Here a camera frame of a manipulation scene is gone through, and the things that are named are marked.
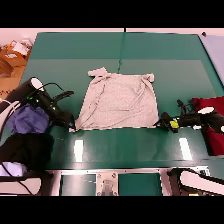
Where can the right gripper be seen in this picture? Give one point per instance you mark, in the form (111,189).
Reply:
(167,120)

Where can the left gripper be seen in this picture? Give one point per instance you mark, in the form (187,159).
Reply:
(64,119)

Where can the grey T-shirt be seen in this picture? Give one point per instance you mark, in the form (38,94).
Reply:
(117,103)

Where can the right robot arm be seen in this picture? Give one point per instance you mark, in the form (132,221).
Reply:
(207,117)

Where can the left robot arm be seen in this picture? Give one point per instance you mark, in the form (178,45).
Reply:
(30,90)

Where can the purple garment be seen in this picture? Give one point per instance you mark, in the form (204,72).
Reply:
(29,119)

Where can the black garment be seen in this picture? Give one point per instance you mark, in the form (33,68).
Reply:
(27,149)

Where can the red garment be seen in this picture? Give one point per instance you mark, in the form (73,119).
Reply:
(213,140)

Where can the pale lilac garment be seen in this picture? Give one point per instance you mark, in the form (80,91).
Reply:
(11,169)

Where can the pale blue cloth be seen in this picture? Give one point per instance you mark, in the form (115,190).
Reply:
(215,55)

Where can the cardboard box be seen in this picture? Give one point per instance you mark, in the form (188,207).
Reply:
(15,53)

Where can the silver frame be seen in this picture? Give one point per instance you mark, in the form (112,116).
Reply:
(106,181)

